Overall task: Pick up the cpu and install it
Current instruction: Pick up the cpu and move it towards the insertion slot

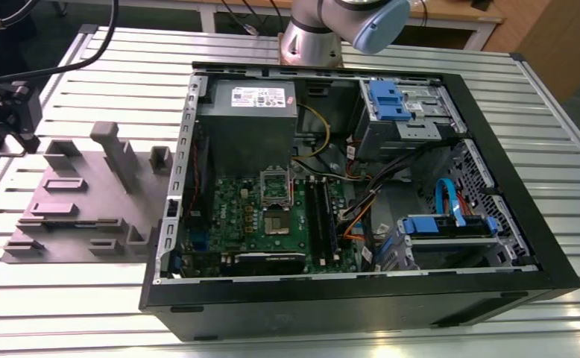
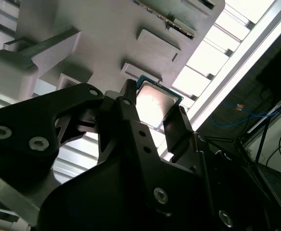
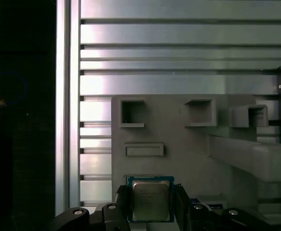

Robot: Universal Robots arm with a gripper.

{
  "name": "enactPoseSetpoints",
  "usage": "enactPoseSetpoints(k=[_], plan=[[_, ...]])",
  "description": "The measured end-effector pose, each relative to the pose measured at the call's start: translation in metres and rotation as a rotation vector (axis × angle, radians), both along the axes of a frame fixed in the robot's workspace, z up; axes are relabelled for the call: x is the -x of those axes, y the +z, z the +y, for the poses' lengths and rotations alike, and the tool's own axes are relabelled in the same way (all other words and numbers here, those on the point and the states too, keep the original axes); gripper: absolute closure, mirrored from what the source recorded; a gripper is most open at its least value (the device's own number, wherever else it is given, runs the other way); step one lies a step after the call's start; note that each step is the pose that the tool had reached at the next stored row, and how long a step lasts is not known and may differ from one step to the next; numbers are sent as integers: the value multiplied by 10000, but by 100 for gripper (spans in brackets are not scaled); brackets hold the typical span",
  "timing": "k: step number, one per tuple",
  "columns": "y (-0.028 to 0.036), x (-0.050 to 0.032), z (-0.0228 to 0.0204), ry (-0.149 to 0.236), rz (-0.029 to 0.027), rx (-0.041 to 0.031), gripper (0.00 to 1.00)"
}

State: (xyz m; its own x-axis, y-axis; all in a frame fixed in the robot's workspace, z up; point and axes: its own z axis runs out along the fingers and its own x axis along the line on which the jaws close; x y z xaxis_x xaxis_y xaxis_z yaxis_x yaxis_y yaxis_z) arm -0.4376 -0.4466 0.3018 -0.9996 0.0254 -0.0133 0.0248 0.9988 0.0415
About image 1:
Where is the blue flat wire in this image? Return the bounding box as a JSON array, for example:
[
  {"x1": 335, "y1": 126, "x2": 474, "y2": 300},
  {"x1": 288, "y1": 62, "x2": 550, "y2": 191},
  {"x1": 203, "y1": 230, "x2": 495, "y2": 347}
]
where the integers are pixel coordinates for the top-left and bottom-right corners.
[
  {"x1": 371, "y1": 227, "x2": 398, "y2": 272},
  {"x1": 432, "y1": 177, "x2": 470, "y2": 227}
]

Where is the thin black cable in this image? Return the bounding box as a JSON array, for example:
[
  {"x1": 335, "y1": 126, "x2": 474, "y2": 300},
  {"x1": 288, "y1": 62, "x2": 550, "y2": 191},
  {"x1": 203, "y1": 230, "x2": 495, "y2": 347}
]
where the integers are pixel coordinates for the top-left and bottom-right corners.
[{"x1": 0, "y1": 0, "x2": 120, "y2": 106}]

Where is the CPU socket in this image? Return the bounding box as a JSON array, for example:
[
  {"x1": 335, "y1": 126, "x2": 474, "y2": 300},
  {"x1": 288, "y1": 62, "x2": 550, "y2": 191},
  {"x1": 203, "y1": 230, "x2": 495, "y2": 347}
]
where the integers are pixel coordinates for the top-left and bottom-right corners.
[{"x1": 259, "y1": 209, "x2": 294, "y2": 237}]

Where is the yellow black wire bundle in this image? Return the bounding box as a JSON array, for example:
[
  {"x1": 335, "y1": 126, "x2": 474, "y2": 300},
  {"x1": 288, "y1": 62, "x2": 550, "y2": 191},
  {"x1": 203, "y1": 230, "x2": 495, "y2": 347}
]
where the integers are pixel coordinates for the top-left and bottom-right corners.
[{"x1": 291, "y1": 102, "x2": 334, "y2": 163}]

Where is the dangling cable silver plug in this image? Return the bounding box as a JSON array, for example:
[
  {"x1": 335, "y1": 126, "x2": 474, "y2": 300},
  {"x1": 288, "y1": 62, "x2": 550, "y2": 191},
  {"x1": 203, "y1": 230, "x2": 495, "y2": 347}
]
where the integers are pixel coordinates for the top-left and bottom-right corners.
[{"x1": 218, "y1": 0, "x2": 283, "y2": 38}]

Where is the wooden desk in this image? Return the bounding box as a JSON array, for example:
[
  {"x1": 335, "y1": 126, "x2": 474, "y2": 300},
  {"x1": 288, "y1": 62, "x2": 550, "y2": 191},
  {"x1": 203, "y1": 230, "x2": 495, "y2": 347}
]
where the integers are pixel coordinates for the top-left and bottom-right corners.
[{"x1": 186, "y1": 0, "x2": 507, "y2": 51}]

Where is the black graphics card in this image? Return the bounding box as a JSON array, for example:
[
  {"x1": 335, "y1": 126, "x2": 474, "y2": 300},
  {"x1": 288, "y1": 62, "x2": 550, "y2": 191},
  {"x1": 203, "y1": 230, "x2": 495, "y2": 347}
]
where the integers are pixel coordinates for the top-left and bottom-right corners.
[{"x1": 227, "y1": 250, "x2": 307, "y2": 277}]

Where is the blue plastic drive latch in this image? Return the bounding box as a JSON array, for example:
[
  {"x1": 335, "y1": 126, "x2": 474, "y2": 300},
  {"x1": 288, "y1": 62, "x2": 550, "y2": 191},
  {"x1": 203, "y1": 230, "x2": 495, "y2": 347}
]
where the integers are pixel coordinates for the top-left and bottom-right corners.
[{"x1": 367, "y1": 80, "x2": 414, "y2": 122}]

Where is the grey parts rack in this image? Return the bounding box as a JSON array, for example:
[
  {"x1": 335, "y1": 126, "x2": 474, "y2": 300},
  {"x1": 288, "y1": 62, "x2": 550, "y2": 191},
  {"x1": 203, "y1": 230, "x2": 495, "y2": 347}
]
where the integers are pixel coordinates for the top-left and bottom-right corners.
[{"x1": 0, "y1": 121, "x2": 176, "y2": 265}]

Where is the metal socket cover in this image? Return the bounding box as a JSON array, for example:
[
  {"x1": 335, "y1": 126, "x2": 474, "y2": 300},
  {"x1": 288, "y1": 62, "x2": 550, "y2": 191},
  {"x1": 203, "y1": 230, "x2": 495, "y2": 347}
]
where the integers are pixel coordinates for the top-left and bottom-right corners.
[{"x1": 258, "y1": 165, "x2": 292, "y2": 207}]

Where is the grey power supply unit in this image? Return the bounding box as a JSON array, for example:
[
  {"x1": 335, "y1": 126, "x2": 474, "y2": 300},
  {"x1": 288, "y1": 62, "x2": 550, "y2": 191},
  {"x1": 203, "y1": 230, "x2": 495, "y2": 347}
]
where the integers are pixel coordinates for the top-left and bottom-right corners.
[{"x1": 196, "y1": 78, "x2": 299, "y2": 182}]

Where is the metal locking lever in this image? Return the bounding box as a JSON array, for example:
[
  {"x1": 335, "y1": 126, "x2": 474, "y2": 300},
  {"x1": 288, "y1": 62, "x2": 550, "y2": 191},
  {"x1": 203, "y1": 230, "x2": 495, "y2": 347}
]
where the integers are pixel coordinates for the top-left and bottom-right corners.
[{"x1": 287, "y1": 163, "x2": 300, "y2": 208}]

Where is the wooden cabinet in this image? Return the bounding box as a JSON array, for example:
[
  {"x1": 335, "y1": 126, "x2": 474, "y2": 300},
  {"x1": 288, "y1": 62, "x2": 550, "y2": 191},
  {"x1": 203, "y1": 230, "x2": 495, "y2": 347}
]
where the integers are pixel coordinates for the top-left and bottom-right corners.
[{"x1": 482, "y1": 0, "x2": 580, "y2": 107}]

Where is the grey metal disk bay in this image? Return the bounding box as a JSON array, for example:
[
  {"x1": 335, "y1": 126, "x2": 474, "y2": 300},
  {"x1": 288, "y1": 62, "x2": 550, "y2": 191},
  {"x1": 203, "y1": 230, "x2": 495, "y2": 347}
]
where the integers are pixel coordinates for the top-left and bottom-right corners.
[{"x1": 382, "y1": 219, "x2": 532, "y2": 272}]

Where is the grey metal drive cage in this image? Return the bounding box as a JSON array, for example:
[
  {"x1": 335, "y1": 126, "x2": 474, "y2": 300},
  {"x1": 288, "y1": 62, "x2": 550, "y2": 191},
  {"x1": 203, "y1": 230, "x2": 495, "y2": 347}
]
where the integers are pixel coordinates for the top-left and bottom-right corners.
[{"x1": 354, "y1": 77, "x2": 468, "y2": 162}]

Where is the orange flat wire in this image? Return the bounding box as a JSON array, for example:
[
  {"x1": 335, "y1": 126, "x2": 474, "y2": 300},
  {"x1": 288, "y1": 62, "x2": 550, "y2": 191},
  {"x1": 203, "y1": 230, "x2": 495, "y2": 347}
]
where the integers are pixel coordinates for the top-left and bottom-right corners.
[{"x1": 340, "y1": 219, "x2": 370, "y2": 243}]

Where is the green motherboard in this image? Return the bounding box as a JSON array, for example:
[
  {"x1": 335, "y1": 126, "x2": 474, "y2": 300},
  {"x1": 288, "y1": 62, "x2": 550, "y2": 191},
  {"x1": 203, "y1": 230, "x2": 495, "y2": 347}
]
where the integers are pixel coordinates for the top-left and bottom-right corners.
[{"x1": 178, "y1": 175, "x2": 367, "y2": 277}]

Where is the hard disk in blue carrier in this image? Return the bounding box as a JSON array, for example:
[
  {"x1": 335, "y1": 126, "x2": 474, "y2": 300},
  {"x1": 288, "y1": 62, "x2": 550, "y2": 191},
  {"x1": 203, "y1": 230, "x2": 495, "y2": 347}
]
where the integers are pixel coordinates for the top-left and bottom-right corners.
[{"x1": 396, "y1": 213, "x2": 499, "y2": 240}]

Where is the black PC case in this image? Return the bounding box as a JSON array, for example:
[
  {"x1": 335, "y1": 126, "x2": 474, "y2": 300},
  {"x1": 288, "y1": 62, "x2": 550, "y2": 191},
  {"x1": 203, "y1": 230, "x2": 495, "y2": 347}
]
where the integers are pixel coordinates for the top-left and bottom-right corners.
[{"x1": 136, "y1": 60, "x2": 580, "y2": 342}]

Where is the black sleeved wire bundle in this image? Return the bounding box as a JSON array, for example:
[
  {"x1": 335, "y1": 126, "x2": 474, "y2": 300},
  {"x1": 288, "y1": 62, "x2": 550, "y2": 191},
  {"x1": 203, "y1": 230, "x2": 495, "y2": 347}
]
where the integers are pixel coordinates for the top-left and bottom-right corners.
[{"x1": 338, "y1": 136, "x2": 462, "y2": 224}]

